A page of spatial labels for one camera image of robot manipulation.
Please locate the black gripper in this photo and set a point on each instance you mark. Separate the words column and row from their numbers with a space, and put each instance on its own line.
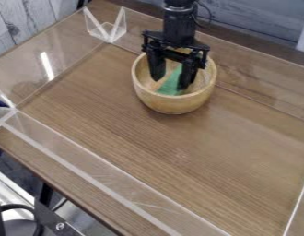
column 160, row 49

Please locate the green rectangular block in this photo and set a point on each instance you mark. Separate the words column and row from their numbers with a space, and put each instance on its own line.
column 169, row 88

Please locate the brown wooden bowl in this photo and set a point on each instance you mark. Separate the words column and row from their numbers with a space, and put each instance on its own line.
column 172, row 104

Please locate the black table leg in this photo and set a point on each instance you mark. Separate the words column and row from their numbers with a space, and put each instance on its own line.
column 46, row 194

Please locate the clear acrylic tray wall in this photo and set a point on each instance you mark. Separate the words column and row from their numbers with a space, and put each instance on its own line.
column 217, row 172

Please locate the grey metal bracket with screw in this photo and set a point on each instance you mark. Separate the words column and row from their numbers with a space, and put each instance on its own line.
column 52, row 225

